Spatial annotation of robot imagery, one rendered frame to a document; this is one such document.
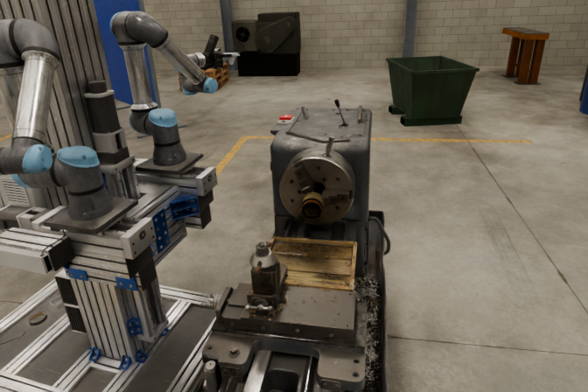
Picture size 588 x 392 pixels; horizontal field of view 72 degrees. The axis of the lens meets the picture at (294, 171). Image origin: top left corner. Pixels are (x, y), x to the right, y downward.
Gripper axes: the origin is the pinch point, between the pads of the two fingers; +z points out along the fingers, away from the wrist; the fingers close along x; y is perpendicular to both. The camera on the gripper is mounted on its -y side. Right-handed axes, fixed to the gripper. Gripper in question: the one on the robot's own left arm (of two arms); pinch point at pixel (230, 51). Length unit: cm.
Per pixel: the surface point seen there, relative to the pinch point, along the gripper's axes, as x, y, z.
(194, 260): -36, 165, -5
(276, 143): 58, 27, -27
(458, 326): 146, 139, 46
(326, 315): 124, 45, -79
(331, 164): 89, 25, -30
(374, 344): 129, 85, -45
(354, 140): 87, 21, -9
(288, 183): 75, 37, -38
